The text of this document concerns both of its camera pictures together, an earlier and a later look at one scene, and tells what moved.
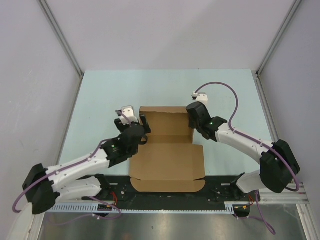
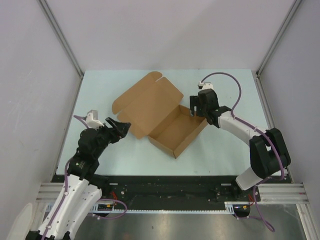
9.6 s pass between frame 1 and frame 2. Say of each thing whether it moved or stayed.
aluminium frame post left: stayed
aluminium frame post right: stayed
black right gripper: moved
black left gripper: moved
